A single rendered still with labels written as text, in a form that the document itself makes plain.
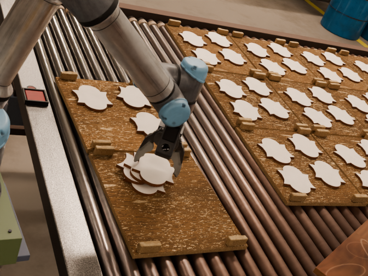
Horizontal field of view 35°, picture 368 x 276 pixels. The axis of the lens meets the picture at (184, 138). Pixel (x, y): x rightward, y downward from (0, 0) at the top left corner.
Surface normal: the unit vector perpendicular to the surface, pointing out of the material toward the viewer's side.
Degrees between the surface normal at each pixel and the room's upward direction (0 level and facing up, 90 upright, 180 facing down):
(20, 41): 91
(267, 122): 0
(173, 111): 91
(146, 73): 87
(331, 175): 0
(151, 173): 0
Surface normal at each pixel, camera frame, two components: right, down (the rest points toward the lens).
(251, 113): 0.32, -0.79
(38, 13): 0.29, 0.61
